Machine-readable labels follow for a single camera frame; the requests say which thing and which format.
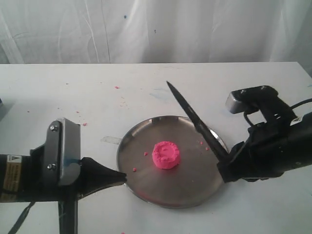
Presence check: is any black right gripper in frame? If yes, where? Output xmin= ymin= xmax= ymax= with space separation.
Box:
xmin=217 ymin=122 xmax=312 ymax=183

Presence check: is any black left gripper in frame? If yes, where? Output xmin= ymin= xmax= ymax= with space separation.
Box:
xmin=0 ymin=145 xmax=127 ymax=234

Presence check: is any black knife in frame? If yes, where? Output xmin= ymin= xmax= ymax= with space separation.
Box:
xmin=166 ymin=81 xmax=229 ymax=161

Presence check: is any pink dough lump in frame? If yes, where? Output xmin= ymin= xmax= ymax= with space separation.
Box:
xmin=152 ymin=141 xmax=181 ymax=170

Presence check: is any round steel plate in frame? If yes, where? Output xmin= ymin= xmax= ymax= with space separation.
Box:
xmin=117 ymin=116 xmax=224 ymax=209

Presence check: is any white plastic backdrop sheet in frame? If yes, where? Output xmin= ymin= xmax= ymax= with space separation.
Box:
xmin=0 ymin=0 xmax=312 ymax=65

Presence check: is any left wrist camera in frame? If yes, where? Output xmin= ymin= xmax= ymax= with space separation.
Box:
xmin=42 ymin=117 xmax=80 ymax=188

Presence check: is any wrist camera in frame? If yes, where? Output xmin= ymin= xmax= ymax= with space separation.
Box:
xmin=226 ymin=85 xmax=297 ymax=122
xmin=42 ymin=117 xmax=80 ymax=188

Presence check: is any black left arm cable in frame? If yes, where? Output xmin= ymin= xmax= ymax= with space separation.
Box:
xmin=6 ymin=201 xmax=36 ymax=234

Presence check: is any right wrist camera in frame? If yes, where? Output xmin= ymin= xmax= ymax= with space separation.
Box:
xmin=226 ymin=85 xmax=297 ymax=122

